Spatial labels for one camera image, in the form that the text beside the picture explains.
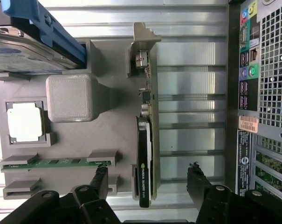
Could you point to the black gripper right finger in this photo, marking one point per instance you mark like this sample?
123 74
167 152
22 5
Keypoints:
224 207

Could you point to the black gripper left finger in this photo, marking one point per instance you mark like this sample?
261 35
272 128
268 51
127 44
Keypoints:
94 205

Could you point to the green RAM stick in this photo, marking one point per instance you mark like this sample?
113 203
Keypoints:
61 162

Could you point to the gray printed parts rack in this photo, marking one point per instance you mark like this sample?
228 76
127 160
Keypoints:
103 140

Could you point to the silver CPU chip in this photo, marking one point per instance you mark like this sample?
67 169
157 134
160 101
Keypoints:
25 122

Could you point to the open black PC case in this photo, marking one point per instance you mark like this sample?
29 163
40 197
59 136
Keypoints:
271 70

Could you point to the hard disk in blue caddy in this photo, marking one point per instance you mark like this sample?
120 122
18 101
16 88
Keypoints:
26 53

